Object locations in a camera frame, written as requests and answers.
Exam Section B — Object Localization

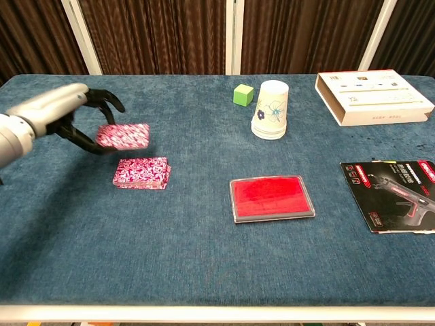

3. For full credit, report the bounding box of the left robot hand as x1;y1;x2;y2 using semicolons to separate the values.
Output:
5;83;126;156

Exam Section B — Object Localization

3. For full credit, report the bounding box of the dark brown pleated curtain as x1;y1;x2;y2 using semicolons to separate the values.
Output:
0;0;89;86
77;0;228;75
241;0;385;75
370;0;435;77

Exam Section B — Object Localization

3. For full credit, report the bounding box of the green cube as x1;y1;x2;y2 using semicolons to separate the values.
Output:
232;84;255;107

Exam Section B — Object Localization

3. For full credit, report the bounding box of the white round jar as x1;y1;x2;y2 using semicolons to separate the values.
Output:
250;79;290;140

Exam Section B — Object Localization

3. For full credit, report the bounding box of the blue felt table cover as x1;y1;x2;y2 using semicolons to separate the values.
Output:
0;73;435;308

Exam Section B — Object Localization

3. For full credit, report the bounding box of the red ink pad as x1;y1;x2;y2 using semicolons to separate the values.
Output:
229;175;316;225

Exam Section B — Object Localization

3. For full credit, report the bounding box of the white cardboard box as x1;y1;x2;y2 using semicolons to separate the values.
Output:
314;69;435;128

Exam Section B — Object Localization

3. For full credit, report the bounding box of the black glue gun package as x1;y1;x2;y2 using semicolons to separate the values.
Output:
339;159;435;235

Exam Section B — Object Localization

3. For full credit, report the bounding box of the white partition post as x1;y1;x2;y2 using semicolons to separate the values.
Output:
358;0;398;72
60;0;103;75
225;0;245;75

